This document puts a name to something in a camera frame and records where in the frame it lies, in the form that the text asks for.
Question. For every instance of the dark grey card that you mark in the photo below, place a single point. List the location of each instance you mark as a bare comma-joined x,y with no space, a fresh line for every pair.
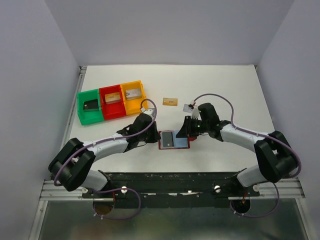
167,139

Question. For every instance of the aluminium frame rail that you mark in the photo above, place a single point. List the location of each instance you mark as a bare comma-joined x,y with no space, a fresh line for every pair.
66,126

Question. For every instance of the yellow plastic bin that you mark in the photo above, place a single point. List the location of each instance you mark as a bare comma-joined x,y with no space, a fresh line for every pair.
132,106

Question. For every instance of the green plastic bin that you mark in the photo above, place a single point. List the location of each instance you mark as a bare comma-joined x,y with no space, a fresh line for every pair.
88,118

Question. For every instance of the silver card in yellow bin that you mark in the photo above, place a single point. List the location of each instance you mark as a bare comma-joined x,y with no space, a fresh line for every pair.
132,94

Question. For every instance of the gold card in red bin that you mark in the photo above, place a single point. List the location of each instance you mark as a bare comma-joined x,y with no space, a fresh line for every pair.
112,98

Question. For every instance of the black card in green bin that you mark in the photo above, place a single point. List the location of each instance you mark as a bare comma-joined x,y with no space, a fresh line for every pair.
91,105

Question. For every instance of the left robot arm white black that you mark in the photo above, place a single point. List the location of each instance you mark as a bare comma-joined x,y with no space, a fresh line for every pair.
72,166

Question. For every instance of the red plastic bin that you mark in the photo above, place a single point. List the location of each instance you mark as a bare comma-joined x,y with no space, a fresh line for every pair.
115,110

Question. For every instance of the gold VIP card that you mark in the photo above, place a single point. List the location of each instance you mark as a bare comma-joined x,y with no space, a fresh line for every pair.
170,101

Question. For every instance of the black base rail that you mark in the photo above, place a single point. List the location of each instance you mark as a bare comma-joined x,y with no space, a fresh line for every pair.
170,190

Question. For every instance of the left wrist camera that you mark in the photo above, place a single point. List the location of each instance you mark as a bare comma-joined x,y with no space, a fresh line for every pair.
148,111

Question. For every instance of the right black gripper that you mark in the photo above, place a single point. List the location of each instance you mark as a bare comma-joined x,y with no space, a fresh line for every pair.
187,128

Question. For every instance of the red leather card holder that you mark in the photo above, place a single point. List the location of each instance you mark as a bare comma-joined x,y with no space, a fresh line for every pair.
179,143

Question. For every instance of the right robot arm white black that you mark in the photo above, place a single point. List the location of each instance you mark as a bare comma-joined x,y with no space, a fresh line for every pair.
274,159

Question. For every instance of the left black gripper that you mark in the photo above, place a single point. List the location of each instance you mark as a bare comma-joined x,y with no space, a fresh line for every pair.
156,135

